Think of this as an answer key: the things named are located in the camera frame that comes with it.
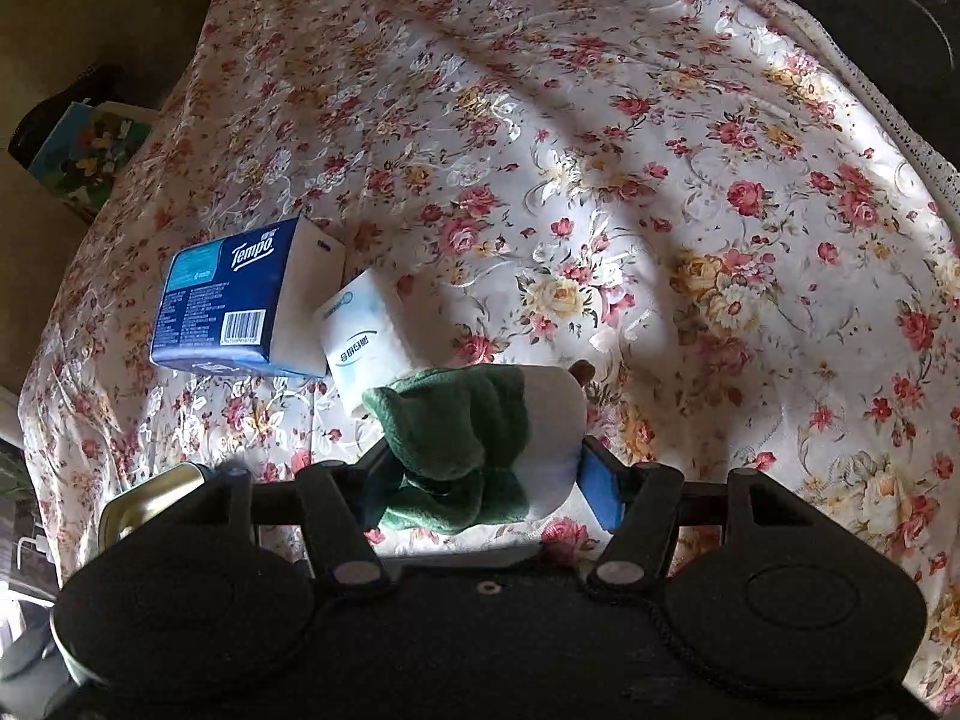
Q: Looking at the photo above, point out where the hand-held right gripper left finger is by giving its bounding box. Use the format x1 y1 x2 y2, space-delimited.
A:
146 457 395 593

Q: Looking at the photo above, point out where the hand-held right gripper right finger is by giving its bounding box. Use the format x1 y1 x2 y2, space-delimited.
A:
576 435 815 590

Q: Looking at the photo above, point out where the white fluffy cloth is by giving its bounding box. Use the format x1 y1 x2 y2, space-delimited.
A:
521 361 599 522

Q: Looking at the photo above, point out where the green towel cloth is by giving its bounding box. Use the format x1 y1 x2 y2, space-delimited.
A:
362 366 535 537

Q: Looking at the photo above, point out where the gold metal tin tray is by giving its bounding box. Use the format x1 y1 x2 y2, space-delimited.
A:
97 463 207 552

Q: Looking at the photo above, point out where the white tissue pack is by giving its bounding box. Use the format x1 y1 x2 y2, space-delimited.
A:
313 266 413 421

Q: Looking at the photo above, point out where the blue tissue pack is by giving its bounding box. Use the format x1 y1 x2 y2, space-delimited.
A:
148 214 347 378

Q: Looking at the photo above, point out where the floral bedsheet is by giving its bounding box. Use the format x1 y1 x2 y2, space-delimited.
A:
19 0 960 713

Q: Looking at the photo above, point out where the black bag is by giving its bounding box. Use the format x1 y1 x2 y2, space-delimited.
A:
7 64 128 155

